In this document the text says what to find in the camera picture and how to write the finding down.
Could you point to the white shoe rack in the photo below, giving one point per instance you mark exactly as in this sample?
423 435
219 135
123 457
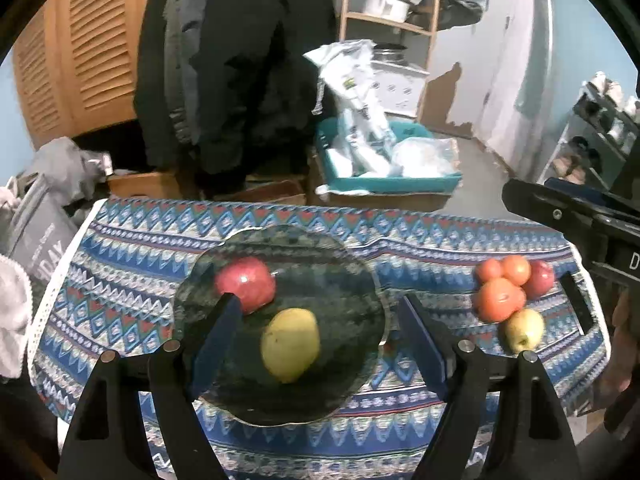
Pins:
575 125

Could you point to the dark green glass plate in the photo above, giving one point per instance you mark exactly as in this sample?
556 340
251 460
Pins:
335 290

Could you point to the yellow green mango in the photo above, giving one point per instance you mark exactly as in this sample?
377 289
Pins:
291 344

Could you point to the small orange tangerine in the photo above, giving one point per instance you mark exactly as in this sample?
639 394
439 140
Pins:
487 270

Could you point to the metal pot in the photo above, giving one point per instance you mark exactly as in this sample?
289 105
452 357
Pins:
390 52

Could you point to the clear plastic bag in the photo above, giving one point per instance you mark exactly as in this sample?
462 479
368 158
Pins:
425 157

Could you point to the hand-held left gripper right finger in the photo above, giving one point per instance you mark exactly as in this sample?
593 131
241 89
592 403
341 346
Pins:
425 345

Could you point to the flat brown cardboard box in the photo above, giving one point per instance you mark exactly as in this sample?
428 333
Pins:
270 194

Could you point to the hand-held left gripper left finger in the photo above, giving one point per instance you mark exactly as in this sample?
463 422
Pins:
215 345

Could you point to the yellow green apple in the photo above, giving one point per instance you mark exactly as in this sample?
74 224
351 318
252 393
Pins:
524 330

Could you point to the white pot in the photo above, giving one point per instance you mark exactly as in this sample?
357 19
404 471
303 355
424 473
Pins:
387 6

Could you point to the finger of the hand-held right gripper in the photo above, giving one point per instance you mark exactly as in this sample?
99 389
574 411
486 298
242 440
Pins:
590 192
555 215

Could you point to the white cloth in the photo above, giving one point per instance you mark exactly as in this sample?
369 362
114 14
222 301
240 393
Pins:
12 315

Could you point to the grey hanging coat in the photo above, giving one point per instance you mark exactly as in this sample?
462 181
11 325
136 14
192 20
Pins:
185 60

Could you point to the black hanging coat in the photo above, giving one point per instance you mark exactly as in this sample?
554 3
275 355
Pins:
270 70

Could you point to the rows of shoes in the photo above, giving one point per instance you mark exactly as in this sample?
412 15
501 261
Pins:
595 150

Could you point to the red apple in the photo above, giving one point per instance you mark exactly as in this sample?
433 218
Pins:
541 279
245 282

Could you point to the blue patterned tablecloth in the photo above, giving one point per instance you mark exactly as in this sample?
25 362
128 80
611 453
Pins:
125 260

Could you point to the grey cloth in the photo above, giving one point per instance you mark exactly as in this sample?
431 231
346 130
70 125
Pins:
65 165

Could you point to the wooden box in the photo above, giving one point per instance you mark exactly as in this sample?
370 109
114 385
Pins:
145 185

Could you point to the wooden shelf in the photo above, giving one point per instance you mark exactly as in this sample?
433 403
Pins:
390 27

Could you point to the teal cardboard box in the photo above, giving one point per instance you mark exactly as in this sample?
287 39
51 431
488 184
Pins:
400 183

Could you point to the large orange persimmon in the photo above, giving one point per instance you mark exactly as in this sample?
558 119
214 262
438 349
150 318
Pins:
499 301

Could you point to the white printed rice bag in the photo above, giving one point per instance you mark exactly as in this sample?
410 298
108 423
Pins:
355 105

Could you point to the grey printed bag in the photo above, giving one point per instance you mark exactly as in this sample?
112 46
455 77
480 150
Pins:
40 240

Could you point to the wooden louvered cabinet doors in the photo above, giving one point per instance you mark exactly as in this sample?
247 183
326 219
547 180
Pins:
95 50

